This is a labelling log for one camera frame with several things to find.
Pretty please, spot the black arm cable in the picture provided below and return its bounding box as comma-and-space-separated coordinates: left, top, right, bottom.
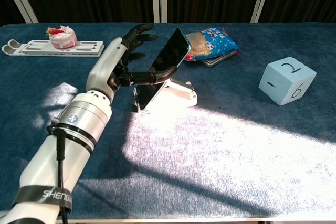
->
46, 125, 69, 224

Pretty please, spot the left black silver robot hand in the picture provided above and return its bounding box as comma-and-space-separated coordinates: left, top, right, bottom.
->
85, 23, 180, 104

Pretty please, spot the black smartphone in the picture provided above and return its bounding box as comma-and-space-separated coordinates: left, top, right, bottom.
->
136, 27, 190, 111

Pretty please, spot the pink toy strawberry cake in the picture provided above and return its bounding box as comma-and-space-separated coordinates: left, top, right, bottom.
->
46, 25, 78, 49

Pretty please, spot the light blue numbered cube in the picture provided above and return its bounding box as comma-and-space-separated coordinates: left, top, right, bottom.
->
258, 56, 317, 106

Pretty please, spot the white folding phone stand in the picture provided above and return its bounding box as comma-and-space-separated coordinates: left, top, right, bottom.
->
132, 77, 198, 115

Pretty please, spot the blue snack bag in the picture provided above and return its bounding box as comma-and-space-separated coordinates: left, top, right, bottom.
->
185, 26, 241, 62

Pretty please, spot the black printed arm strap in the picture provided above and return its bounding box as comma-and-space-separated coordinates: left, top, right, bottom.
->
12, 185, 73, 214

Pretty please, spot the white folding rack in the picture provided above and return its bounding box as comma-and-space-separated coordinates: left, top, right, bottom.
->
1, 39, 105, 58

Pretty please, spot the grey notebook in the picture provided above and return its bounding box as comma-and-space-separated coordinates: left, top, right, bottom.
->
201, 50, 238, 68

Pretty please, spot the dark blue table mat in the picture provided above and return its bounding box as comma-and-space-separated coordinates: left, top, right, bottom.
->
0, 22, 336, 221

